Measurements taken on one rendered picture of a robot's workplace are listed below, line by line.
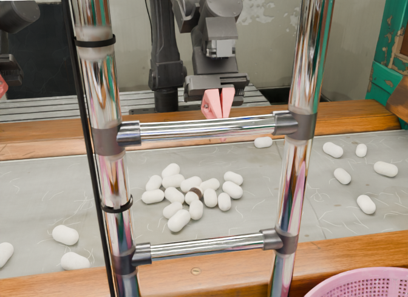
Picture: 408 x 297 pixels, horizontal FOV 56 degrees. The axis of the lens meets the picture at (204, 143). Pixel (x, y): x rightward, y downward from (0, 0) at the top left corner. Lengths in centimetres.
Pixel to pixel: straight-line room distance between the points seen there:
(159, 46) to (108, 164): 66
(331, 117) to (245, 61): 196
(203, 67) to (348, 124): 35
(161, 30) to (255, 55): 188
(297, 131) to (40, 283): 31
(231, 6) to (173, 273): 39
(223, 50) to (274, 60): 227
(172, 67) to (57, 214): 49
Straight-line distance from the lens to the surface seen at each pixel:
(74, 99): 119
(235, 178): 61
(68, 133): 76
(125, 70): 264
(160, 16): 92
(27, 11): 79
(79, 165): 70
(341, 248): 50
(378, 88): 96
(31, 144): 76
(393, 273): 49
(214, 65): 61
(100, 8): 25
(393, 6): 93
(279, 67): 285
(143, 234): 53
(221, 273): 44
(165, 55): 93
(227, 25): 57
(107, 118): 27
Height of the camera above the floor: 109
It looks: 28 degrees down
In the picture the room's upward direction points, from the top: straight up
